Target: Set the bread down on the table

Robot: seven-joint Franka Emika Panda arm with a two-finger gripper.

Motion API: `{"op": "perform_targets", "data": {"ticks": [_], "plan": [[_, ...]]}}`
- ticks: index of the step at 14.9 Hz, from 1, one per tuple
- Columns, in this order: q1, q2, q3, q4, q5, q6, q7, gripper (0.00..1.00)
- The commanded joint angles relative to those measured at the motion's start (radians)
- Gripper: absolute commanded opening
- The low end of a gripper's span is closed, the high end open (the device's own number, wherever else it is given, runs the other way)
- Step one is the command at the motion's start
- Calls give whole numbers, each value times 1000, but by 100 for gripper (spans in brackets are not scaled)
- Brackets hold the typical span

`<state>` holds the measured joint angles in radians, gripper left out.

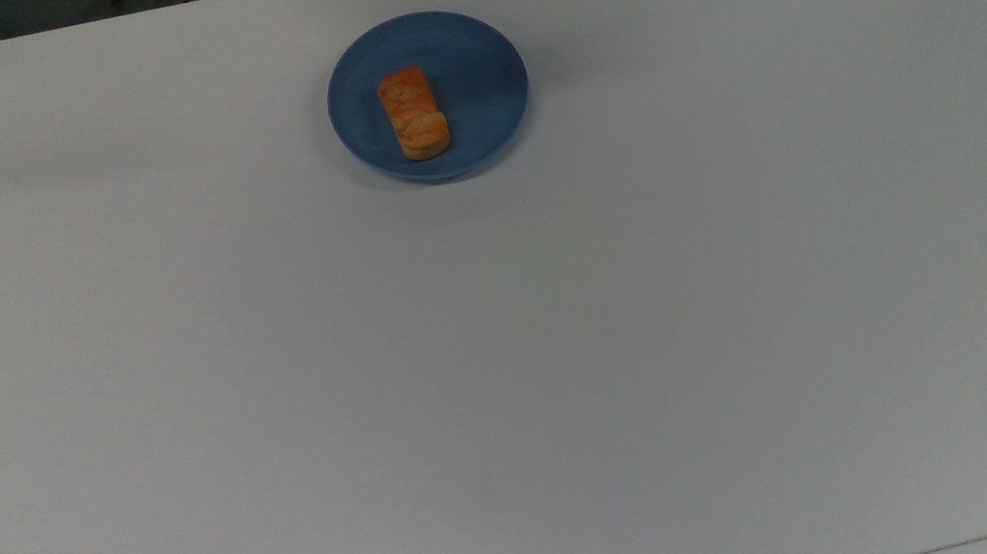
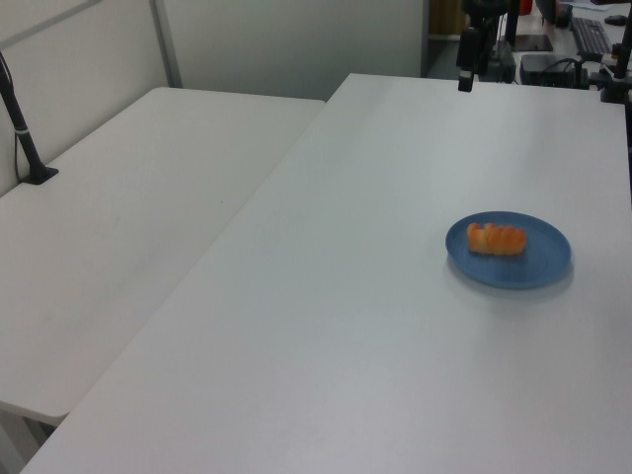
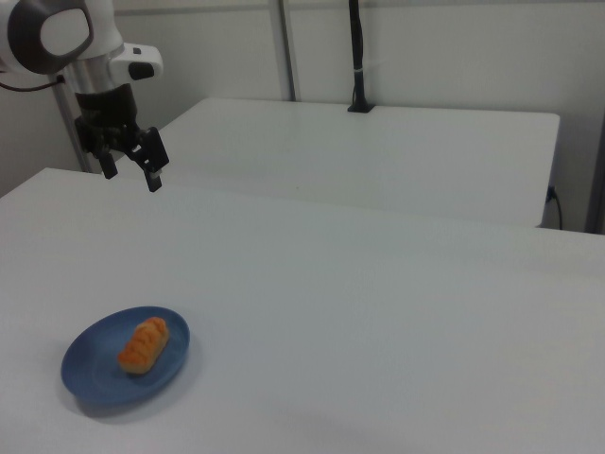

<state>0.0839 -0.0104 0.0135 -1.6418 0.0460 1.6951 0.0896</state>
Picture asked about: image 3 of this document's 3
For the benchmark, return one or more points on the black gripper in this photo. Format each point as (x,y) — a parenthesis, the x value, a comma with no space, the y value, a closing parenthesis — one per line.
(106,106)

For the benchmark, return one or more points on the orange bread roll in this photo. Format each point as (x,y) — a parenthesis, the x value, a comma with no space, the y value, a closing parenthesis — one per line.
(143,346)

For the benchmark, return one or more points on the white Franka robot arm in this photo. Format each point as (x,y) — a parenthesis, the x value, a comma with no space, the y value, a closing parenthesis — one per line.
(94,28)

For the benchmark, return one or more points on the blue round plate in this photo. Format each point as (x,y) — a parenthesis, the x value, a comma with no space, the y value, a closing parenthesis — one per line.
(90,373)

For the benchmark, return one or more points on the white side table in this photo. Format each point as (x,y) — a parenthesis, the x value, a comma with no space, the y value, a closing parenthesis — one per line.
(378,156)

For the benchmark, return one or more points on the aluminium frame post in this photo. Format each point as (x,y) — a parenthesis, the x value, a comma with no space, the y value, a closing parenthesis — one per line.
(70,118)

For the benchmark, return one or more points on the grey wall profile strip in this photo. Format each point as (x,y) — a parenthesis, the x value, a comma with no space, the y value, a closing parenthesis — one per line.
(286,47)

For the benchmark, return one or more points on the black camera pole with clamp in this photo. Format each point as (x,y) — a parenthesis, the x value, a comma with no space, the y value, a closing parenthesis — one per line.
(359,85)

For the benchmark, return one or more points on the dark partition frame edge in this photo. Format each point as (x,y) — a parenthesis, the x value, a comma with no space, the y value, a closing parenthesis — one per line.
(596,142)

